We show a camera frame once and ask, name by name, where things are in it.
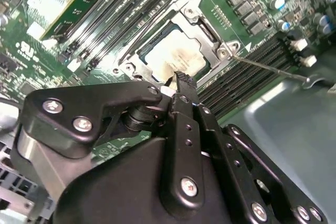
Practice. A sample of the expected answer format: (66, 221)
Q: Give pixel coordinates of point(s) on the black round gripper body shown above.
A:
(118, 182)

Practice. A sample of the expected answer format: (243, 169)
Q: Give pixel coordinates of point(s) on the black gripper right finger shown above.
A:
(219, 134)

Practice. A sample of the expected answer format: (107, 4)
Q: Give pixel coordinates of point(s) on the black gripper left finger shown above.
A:
(78, 108)

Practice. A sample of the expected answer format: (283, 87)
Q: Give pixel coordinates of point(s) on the thin metal locking lever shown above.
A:
(275, 69)

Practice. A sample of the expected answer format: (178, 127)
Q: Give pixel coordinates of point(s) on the silver-topped CPU plate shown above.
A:
(181, 51)

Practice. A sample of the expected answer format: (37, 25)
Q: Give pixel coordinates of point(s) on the metal socket cover frame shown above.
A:
(199, 36)

